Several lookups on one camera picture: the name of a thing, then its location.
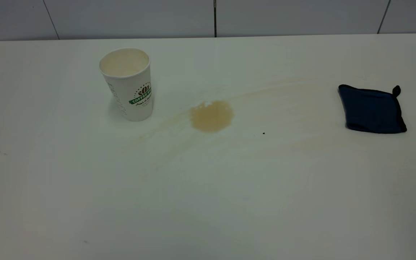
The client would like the white paper coffee cup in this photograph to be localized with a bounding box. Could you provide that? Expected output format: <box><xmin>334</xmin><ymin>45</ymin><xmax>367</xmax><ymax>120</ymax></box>
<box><xmin>99</xmin><ymin>48</ymin><xmax>154</xmax><ymax>122</ymax></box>

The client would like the dark blue cloth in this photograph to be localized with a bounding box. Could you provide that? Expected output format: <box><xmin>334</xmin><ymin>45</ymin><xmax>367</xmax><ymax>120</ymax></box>
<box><xmin>338</xmin><ymin>84</ymin><xmax>407</xmax><ymax>134</ymax></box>

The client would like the brown coffee spill puddle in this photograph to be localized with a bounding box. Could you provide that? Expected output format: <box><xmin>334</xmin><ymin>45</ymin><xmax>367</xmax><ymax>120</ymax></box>
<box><xmin>190</xmin><ymin>100</ymin><xmax>235</xmax><ymax>133</ymax></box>

